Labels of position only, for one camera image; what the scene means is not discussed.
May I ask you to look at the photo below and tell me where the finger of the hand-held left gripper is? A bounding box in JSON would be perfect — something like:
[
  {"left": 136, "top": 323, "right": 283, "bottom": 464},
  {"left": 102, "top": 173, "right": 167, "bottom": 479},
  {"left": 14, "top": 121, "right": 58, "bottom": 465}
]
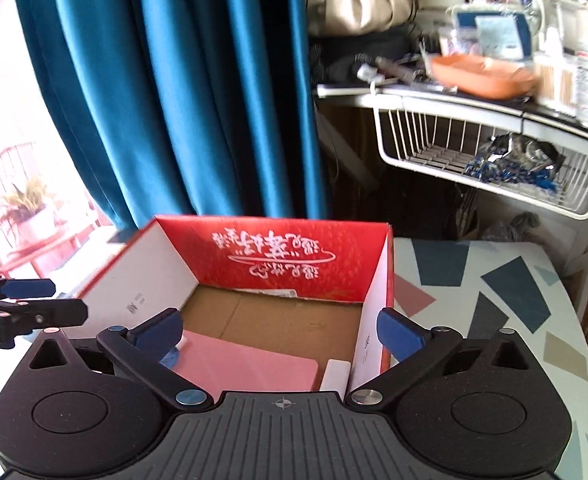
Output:
[
  {"left": 0, "top": 296, "right": 89, "bottom": 333},
  {"left": 0, "top": 276, "right": 57, "bottom": 300}
]

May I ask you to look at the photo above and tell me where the beige fabric pouch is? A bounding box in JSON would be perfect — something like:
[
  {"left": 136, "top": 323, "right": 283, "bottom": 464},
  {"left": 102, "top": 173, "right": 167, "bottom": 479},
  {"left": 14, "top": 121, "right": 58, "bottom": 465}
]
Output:
[{"left": 306, "top": 0, "right": 415, "bottom": 36}]

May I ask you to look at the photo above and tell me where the white wire basket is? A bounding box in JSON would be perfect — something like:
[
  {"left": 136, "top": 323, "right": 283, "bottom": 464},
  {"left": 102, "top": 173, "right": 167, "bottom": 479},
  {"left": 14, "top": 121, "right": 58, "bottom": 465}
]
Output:
[{"left": 372, "top": 87, "right": 588, "bottom": 220}]

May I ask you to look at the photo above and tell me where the red strawberry print cardboard box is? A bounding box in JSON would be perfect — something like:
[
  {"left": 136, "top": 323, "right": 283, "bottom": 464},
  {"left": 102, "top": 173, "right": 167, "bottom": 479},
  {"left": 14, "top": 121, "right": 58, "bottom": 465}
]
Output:
[{"left": 71, "top": 215, "right": 395, "bottom": 393}]

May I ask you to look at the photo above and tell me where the clear acrylic organizer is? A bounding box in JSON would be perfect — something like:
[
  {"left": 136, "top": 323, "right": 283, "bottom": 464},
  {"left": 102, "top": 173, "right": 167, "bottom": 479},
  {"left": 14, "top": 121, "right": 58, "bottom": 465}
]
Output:
[{"left": 548, "top": 0, "right": 588, "bottom": 56}]

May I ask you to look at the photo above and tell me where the small white block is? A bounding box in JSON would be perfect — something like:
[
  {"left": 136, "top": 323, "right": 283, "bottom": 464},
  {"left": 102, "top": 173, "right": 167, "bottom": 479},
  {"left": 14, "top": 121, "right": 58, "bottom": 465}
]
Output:
[{"left": 320, "top": 358, "right": 352, "bottom": 393}]

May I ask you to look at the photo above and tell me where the blue box with white label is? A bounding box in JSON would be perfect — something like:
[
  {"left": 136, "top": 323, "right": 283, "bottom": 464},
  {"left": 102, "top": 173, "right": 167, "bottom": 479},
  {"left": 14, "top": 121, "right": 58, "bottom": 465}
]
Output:
[{"left": 454, "top": 7, "right": 534, "bottom": 61}]

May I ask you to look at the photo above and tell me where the pink notebook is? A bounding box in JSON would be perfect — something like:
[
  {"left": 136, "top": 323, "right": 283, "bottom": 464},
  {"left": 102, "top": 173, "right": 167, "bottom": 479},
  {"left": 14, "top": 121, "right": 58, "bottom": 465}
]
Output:
[{"left": 171, "top": 330, "right": 321, "bottom": 393}]

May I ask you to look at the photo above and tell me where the black styling tool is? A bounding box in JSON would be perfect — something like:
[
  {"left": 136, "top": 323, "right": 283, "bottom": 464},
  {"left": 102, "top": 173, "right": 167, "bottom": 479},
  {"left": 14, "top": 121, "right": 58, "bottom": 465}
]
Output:
[{"left": 358, "top": 52, "right": 425, "bottom": 83}]

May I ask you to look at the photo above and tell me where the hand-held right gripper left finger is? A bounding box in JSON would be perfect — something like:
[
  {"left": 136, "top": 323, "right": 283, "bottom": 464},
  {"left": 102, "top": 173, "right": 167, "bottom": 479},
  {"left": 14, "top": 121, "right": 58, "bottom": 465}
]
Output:
[{"left": 21, "top": 308, "right": 215, "bottom": 413}]

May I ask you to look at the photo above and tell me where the dark vanity table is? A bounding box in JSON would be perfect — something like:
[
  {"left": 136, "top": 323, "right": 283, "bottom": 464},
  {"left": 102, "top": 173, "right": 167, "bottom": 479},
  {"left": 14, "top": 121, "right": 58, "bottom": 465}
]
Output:
[{"left": 314, "top": 25, "right": 588, "bottom": 281}]

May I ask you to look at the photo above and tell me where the pile of blue packets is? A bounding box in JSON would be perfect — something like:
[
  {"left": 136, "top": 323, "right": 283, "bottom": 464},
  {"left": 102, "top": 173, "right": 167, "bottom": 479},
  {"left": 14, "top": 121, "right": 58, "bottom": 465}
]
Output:
[{"left": 466, "top": 132, "right": 567, "bottom": 196}]

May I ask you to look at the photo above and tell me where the clear cotton swab box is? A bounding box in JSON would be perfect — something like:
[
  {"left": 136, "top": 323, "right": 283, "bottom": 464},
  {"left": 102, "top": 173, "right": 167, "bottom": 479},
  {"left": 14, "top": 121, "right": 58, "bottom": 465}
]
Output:
[{"left": 536, "top": 52, "right": 579, "bottom": 111}]

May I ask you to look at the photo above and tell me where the blue satin curtain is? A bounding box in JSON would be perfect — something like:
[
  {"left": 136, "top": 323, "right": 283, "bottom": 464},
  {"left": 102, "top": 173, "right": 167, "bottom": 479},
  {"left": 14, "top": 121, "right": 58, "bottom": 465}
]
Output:
[{"left": 11, "top": 0, "right": 332, "bottom": 231}]

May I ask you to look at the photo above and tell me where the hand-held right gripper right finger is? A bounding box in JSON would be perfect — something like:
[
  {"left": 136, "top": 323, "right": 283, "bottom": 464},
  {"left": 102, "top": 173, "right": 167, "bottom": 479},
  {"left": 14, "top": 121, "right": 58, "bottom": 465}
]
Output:
[{"left": 346, "top": 307, "right": 532, "bottom": 411}]

